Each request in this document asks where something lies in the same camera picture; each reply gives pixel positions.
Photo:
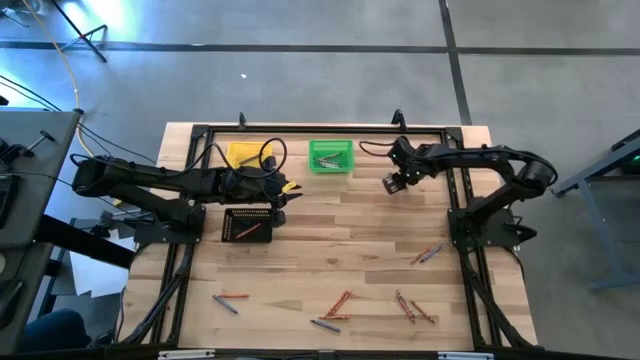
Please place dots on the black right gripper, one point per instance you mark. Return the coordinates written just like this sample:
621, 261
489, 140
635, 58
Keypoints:
407, 162

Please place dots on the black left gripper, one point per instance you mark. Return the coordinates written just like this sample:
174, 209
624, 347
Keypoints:
250, 187

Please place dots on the white crayon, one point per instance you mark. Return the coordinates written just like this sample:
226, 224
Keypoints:
407, 306
330, 163
334, 166
329, 157

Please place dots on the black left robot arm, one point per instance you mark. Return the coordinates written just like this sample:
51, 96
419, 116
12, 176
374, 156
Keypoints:
150, 175

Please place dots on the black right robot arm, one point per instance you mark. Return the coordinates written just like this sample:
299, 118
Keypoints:
475, 156

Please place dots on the black table edge clamp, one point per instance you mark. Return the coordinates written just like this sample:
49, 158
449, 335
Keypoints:
242, 120
399, 119

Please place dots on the green plastic basket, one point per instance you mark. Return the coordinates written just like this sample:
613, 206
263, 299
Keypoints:
315, 147

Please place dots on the black plastic basket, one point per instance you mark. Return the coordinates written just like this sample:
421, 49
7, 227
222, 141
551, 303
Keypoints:
232, 217

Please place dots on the yellow plastic basket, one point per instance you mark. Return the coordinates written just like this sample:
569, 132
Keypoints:
235, 150

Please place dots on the blue-grey metal table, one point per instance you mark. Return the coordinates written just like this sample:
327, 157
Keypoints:
597, 227

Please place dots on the black desk support bar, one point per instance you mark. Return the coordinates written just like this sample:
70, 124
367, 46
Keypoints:
85, 242

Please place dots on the white paper sheets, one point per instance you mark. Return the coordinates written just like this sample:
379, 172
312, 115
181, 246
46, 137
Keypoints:
95, 275

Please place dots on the grey side desk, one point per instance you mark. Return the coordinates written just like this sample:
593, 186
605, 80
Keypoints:
35, 210

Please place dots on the black floor stand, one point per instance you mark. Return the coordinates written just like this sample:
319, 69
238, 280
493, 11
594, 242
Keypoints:
81, 34

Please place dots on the person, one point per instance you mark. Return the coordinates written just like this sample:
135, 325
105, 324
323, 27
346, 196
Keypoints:
55, 332

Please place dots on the black desk clamp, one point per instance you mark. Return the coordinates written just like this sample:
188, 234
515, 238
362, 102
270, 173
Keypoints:
15, 150

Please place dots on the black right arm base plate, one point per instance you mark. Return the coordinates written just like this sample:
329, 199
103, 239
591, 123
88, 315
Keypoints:
502, 240

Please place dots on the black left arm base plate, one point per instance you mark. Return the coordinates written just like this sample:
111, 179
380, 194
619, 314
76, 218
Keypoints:
150, 235

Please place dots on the silver table edge bracket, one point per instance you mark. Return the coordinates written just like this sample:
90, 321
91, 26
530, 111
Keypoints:
465, 356
185, 355

